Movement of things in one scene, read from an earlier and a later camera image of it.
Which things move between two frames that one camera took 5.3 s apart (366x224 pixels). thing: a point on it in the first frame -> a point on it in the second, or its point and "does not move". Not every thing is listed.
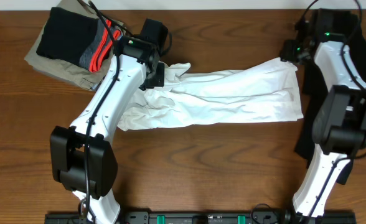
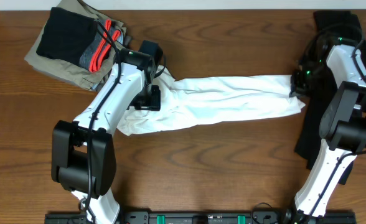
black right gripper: x=286 y=50 -> x=297 y=87
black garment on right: x=340 y=25 does not move
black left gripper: x=160 y=80 -> x=154 y=105
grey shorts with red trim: x=98 y=49 does not move
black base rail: x=201 y=217 does not move
